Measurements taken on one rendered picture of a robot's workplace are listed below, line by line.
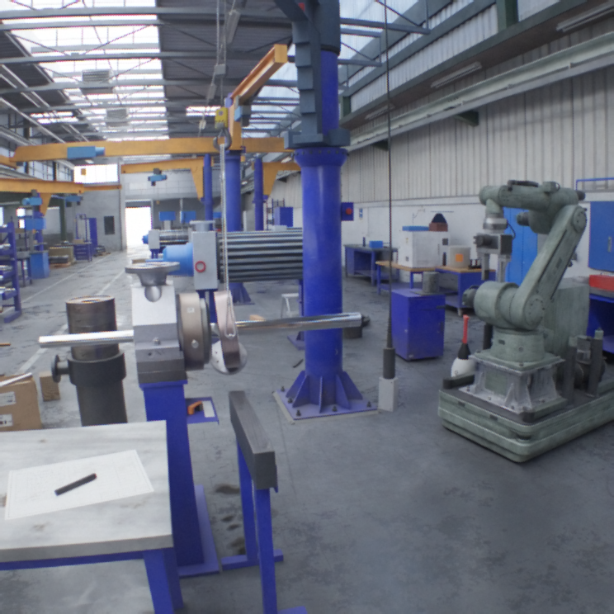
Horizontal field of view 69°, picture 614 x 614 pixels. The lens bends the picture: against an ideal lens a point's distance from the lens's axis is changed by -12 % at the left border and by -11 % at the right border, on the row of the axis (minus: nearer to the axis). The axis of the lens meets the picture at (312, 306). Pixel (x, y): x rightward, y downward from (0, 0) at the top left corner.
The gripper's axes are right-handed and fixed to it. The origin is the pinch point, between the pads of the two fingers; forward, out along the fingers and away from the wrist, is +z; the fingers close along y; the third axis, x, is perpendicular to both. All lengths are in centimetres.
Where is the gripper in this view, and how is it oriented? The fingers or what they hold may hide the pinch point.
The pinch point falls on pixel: (493, 276)
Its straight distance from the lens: 343.9
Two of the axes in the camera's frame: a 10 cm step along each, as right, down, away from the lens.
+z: 0.2, 9.8, 1.8
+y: -4.6, -1.5, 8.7
